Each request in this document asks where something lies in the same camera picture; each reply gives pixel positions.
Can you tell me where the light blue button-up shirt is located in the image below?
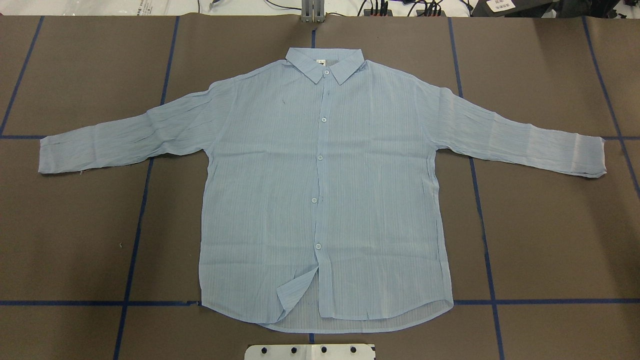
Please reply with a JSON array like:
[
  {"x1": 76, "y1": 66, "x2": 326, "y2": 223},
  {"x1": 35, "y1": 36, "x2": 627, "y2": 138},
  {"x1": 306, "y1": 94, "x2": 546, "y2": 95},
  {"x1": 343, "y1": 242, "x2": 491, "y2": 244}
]
[{"x1": 38, "y1": 47, "x2": 607, "y2": 334}]

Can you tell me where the black power strip with plugs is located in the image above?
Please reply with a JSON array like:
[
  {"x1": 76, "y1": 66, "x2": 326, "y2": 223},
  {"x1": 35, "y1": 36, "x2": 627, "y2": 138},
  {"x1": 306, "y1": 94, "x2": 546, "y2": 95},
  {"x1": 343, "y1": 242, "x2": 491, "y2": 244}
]
[{"x1": 357, "y1": 0, "x2": 446, "y2": 18}]

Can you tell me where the black monitor with label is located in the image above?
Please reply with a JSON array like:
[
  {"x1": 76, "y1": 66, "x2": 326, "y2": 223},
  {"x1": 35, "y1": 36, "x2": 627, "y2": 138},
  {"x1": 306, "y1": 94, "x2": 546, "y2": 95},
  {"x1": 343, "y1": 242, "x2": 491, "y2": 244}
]
[{"x1": 470, "y1": 0, "x2": 621, "y2": 19}]

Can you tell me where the grey aluminium frame post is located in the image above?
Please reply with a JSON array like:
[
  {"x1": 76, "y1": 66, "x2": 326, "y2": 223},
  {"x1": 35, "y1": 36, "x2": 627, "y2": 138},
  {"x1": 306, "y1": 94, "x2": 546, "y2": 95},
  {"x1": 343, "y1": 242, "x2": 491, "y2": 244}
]
[{"x1": 301, "y1": 0, "x2": 326, "y2": 23}]

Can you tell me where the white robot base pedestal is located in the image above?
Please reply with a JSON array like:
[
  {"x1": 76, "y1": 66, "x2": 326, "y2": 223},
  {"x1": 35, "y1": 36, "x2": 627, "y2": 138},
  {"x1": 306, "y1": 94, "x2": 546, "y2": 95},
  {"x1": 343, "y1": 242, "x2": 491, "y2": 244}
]
[{"x1": 244, "y1": 343, "x2": 377, "y2": 360}]

